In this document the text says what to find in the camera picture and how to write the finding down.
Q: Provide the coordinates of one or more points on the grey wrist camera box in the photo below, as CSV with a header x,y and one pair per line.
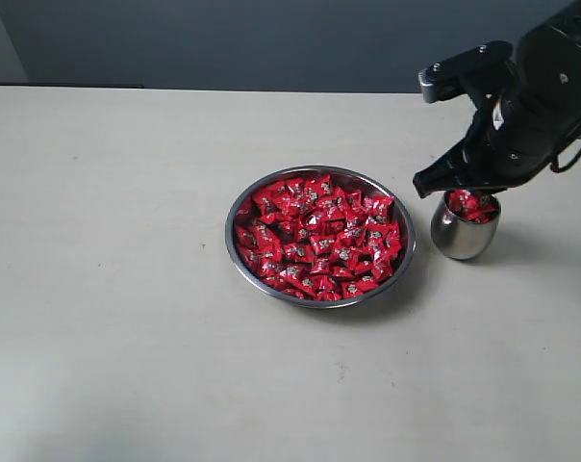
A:
x,y
479,72

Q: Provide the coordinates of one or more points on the stainless steel cup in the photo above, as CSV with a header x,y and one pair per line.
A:
x,y
459,239

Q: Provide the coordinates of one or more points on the round steel plate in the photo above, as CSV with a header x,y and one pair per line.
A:
x,y
348,178

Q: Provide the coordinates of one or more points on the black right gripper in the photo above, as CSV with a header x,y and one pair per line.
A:
x,y
531,121

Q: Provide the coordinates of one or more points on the pile of red candies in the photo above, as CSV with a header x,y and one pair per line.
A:
x,y
317,237

